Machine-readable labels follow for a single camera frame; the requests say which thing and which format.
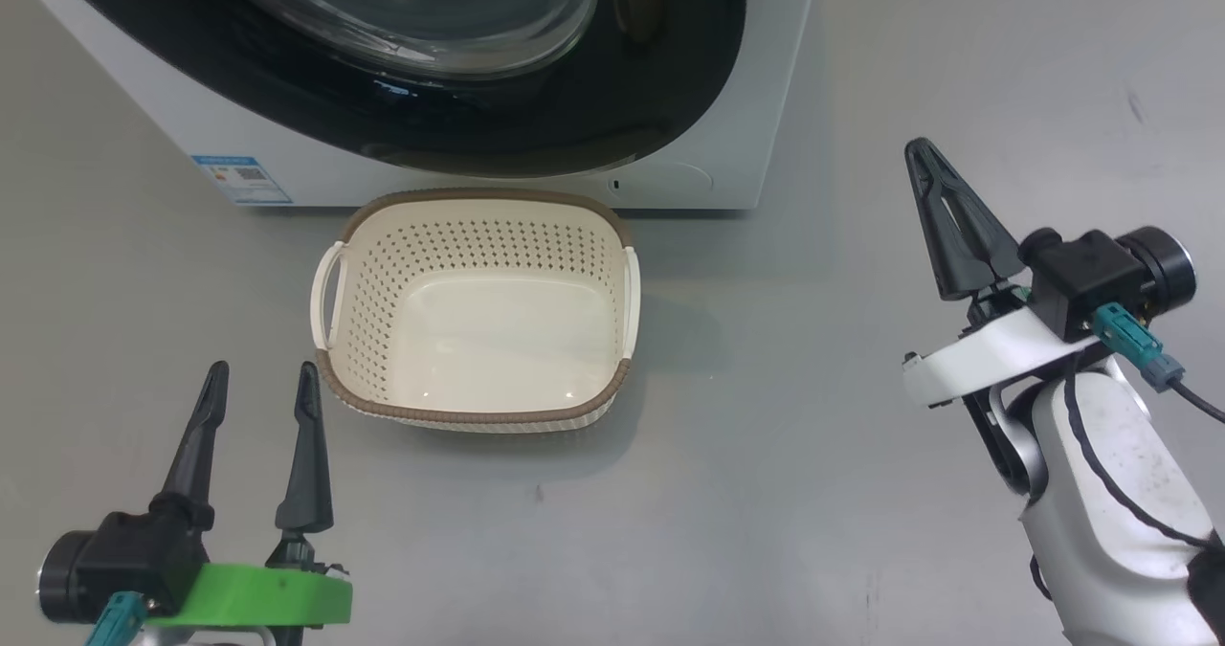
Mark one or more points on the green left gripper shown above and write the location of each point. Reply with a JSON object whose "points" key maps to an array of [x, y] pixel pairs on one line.
{"points": [[258, 593]]}

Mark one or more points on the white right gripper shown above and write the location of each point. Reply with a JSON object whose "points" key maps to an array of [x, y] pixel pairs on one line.
{"points": [[995, 354]]}

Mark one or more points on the washing machine door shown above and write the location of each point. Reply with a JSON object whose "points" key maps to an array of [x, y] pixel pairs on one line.
{"points": [[574, 120]]}

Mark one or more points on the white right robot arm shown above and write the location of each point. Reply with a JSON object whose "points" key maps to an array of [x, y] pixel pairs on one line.
{"points": [[1101, 579]]}

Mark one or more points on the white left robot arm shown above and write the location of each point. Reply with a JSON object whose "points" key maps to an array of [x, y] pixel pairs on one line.
{"points": [[220, 638]]}

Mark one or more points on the white front-load washing machine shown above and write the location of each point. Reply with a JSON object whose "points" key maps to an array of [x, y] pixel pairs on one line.
{"points": [[775, 72]]}

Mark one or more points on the cream perforated basket brown rim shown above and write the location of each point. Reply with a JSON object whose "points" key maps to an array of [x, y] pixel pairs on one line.
{"points": [[478, 359]]}

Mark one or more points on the blue energy label sticker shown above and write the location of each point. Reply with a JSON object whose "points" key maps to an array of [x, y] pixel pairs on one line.
{"points": [[239, 179]]}

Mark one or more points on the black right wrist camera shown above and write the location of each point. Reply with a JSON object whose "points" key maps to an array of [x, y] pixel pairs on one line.
{"points": [[1091, 273]]}

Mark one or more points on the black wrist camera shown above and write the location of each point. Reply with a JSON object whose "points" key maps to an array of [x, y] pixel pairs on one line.
{"points": [[1091, 273], [105, 560]]}

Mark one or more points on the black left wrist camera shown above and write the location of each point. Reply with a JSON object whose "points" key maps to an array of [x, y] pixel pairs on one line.
{"points": [[105, 560]]}

